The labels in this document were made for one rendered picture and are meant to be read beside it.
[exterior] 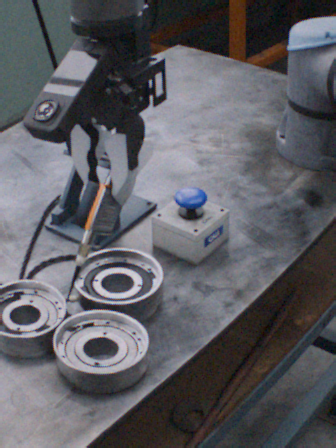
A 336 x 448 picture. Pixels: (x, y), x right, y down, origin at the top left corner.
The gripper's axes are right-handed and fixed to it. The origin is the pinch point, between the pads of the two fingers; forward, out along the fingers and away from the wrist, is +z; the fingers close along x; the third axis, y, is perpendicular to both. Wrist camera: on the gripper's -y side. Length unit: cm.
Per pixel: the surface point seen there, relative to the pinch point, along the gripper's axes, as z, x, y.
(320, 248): 42, -4, 58
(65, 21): 50, 145, 169
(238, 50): 60, 78, 189
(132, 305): 13.6, -2.5, -0.1
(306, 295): 42, -7, 44
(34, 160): 16.4, 33.3, 24.8
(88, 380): 14.4, -4.8, -12.6
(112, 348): 15.8, -3.1, -5.7
